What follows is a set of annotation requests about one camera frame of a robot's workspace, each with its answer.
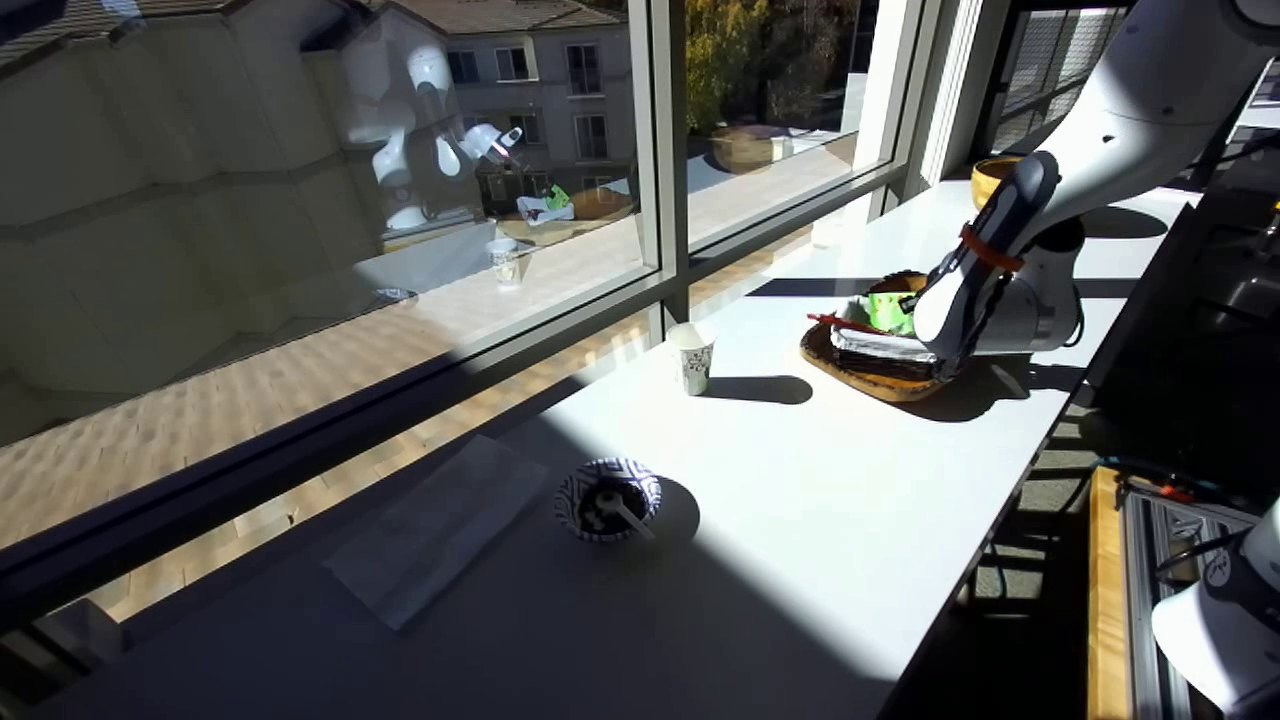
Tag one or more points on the black equipment cabinet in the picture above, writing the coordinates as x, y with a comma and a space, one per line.
1201, 344

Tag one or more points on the small blue patterned bowl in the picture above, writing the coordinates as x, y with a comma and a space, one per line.
613, 502

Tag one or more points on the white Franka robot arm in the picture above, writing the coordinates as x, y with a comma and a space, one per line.
1161, 92

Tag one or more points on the yellow bowl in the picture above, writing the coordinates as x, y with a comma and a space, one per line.
995, 176

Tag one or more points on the white jug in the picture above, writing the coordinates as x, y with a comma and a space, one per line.
1044, 302

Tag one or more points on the wooden plank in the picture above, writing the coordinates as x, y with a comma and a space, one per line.
1104, 603

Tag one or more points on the green sachet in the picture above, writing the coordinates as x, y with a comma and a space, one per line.
884, 315

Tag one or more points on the red stick utensil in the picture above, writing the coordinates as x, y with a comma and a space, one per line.
834, 321

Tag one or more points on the white paper cup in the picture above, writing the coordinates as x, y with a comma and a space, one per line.
692, 362

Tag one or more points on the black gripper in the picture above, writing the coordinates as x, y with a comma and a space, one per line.
949, 315

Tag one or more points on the white square box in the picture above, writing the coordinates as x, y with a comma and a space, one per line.
875, 344

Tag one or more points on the white rounded device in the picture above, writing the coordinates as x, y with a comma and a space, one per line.
1221, 627

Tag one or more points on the brown wooden tray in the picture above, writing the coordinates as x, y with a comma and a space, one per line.
867, 383

